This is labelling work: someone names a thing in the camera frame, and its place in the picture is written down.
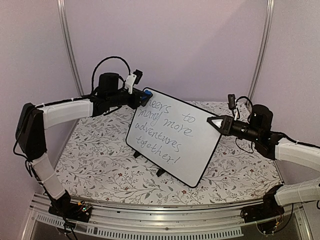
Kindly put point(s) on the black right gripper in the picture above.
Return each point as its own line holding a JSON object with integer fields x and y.
{"x": 226, "y": 127}

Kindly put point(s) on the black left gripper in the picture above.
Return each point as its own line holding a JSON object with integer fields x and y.
{"x": 134, "y": 104}

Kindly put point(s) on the blue whiteboard eraser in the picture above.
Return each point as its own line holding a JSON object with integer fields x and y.
{"x": 147, "y": 95}

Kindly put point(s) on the small black-framed whiteboard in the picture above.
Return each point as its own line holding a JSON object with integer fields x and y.
{"x": 175, "y": 136}

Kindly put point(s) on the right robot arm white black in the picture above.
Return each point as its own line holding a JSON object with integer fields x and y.
{"x": 298, "y": 162}

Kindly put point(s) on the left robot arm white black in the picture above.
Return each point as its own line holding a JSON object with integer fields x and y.
{"x": 34, "y": 120}

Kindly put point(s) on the black left whiteboard foot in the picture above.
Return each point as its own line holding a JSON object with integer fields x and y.
{"x": 136, "y": 154}

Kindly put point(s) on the black whiteboard foot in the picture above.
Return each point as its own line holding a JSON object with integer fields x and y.
{"x": 136, "y": 154}
{"x": 160, "y": 172}

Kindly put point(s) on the black right whiteboard foot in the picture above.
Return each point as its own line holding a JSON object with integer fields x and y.
{"x": 160, "y": 172}

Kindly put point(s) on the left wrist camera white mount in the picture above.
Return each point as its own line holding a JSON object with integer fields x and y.
{"x": 132, "y": 79}

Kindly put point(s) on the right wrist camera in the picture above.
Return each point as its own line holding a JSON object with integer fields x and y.
{"x": 232, "y": 103}

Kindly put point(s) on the aluminium front rail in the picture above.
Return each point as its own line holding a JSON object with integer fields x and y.
{"x": 125, "y": 221}

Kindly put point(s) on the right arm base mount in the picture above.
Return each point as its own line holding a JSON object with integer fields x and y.
{"x": 265, "y": 210}

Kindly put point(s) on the left aluminium frame post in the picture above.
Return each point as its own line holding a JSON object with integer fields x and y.
{"x": 61, "y": 6}

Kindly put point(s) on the aluminium frame post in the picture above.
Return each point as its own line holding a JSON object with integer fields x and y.
{"x": 61, "y": 6}
{"x": 270, "y": 4}

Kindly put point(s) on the right aluminium frame post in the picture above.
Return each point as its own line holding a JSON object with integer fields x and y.
{"x": 270, "y": 4}

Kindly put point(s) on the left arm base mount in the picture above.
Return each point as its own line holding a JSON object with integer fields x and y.
{"x": 75, "y": 210}

